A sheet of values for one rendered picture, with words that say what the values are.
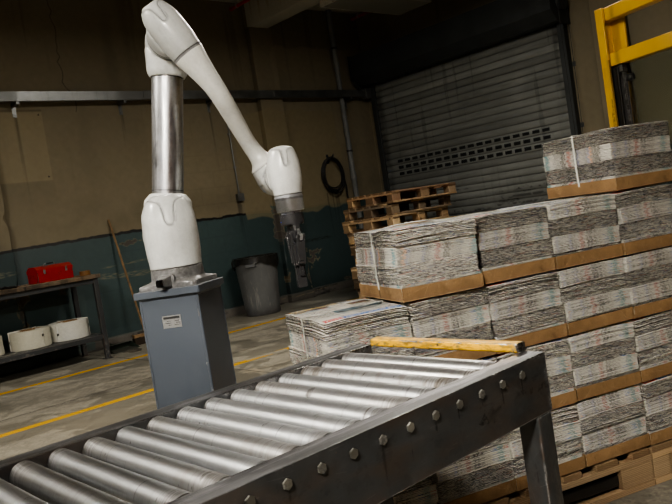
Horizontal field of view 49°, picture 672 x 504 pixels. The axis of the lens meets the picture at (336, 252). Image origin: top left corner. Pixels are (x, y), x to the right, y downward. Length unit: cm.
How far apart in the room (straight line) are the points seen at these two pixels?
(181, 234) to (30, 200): 661
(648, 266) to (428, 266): 91
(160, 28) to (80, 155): 675
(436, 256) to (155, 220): 86
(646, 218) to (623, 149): 26
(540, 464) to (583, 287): 119
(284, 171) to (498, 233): 74
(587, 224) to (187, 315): 139
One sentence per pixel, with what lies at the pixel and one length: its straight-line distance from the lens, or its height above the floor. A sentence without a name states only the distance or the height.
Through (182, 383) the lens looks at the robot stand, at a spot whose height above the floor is 72.
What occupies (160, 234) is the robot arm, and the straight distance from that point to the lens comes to 216.
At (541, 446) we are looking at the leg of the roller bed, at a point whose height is 62.
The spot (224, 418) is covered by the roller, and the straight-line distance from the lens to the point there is 140.
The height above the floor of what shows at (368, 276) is 91.
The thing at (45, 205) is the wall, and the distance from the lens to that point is 877.
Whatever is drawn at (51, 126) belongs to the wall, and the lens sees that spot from 896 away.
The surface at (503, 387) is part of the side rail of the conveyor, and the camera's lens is 143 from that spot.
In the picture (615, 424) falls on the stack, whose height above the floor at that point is 26.
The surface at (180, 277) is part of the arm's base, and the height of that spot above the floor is 103.
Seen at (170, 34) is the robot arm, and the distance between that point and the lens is 231.
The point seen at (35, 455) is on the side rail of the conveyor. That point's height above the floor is 80.
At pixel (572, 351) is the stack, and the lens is 265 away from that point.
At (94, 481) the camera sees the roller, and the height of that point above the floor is 78.
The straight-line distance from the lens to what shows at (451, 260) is 233.
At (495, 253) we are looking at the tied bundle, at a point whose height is 93.
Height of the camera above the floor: 114
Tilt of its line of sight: 3 degrees down
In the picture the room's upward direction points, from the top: 9 degrees counter-clockwise
